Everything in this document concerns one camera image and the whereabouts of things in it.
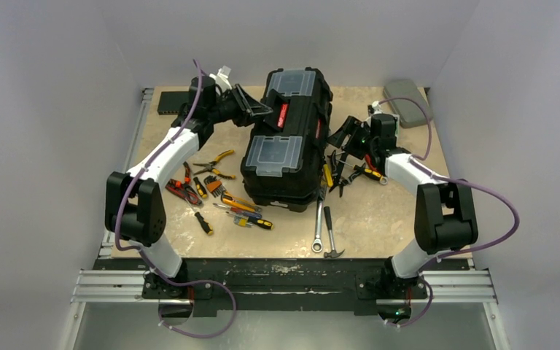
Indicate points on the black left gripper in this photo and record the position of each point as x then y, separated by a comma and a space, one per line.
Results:
246, 108

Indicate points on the red handled adjustable wrench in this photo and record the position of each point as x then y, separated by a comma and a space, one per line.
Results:
374, 171

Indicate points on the black network switch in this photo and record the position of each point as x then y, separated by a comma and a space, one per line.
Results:
171, 102

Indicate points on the black multi pliers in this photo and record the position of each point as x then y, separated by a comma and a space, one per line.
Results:
337, 166

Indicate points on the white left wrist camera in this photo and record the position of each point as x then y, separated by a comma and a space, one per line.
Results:
222, 77

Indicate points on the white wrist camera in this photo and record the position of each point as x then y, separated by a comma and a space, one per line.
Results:
374, 109
222, 77

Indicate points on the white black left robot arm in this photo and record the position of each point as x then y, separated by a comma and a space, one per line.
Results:
134, 208

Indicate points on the yellow handled screwdriver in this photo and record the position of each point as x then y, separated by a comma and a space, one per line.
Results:
327, 178

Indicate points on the steel claw hammer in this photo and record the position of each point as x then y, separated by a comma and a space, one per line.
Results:
333, 253

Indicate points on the grey plastic case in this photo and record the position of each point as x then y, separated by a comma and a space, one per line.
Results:
408, 103

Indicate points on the silver ratchet wrench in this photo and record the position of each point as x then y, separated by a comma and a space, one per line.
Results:
317, 245

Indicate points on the black yellow phillips screwdriver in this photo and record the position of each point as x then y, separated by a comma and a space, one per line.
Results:
261, 223

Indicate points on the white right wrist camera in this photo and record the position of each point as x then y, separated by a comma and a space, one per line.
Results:
374, 109

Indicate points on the red blue small screwdriver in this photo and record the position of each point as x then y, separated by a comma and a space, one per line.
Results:
238, 211

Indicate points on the short black yellow screwdriver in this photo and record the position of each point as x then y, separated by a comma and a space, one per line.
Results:
206, 227

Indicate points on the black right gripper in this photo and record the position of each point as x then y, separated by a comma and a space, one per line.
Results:
354, 138

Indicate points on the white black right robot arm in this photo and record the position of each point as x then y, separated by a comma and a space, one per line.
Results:
445, 219

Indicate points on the red black wire stripper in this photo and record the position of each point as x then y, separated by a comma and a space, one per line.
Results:
184, 189

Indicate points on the aluminium frame rail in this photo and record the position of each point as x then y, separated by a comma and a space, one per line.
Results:
117, 182

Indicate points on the black plastic toolbox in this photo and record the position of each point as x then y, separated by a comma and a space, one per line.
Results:
283, 163

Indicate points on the orange utility knife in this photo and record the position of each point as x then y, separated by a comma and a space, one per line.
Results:
239, 203

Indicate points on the yellow black pliers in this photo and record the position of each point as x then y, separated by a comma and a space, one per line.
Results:
211, 167

